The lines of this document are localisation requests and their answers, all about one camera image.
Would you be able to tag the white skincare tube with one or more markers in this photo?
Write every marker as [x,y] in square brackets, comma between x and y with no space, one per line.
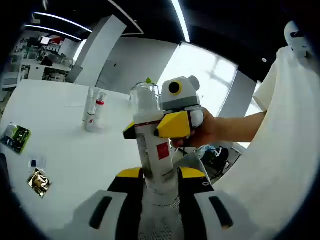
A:
[90,100]

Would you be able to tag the person's white shirt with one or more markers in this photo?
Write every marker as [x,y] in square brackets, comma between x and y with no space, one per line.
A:
[275,150]

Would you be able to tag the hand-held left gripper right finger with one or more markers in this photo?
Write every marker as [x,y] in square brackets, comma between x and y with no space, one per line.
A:
[195,200]

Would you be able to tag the person's right hand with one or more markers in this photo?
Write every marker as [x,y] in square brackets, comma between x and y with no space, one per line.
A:
[207,130]

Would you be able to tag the green black skincare sachet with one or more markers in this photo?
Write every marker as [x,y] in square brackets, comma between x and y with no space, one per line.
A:
[16,137]

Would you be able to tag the white skincare bottle clear cap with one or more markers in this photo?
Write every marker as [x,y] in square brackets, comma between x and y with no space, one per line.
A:
[155,160]

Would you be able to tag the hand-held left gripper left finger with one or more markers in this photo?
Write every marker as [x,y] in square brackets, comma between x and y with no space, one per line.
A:
[127,200]

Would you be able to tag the gold foil skincare sachet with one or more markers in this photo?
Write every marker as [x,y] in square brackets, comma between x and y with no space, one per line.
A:
[39,182]

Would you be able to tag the background office desks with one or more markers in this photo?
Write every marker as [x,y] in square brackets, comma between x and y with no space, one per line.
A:
[32,70]

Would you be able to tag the green potted plant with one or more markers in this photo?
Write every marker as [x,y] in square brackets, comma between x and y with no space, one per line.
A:
[149,80]

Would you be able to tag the curved ceiling light strip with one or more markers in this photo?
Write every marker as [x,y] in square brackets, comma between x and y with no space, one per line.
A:
[181,21]

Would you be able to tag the clear skincare sachet blue label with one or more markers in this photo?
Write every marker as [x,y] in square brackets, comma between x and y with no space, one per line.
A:
[37,163]

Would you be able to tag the black backpack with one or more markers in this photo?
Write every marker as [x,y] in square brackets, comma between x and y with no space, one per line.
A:
[220,157]

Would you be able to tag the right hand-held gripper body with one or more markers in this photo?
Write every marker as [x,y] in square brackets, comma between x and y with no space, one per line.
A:
[180,100]

